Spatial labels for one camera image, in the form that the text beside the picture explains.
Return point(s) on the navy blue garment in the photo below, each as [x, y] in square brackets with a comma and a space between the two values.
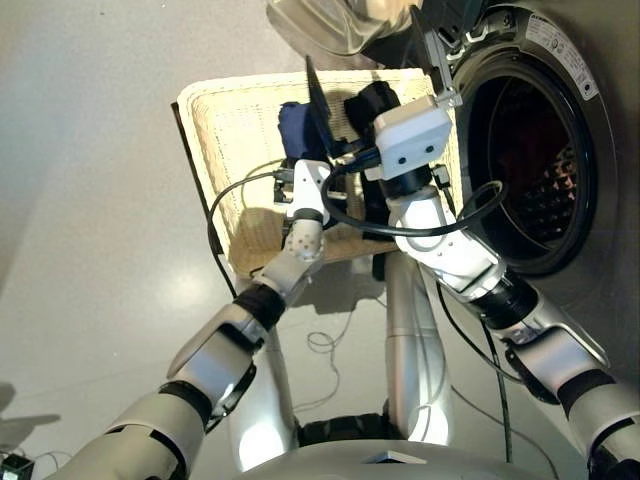
[295, 130]

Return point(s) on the black garment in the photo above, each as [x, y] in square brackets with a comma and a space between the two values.
[365, 105]

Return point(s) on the pale woven basket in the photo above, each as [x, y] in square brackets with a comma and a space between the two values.
[230, 150]

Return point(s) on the grey washing machine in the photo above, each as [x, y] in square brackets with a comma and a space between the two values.
[615, 200]

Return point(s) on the round glass washer door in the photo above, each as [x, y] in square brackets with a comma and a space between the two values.
[340, 25]

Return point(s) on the white round warning label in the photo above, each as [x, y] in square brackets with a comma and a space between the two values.
[565, 50]

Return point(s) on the silver robot torso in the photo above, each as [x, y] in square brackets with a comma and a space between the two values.
[390, 465]

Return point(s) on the small black box device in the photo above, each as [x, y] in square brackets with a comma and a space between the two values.
[17, 467]

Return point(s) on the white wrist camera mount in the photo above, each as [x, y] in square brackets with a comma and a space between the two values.
[412, 135]
[310, 185]

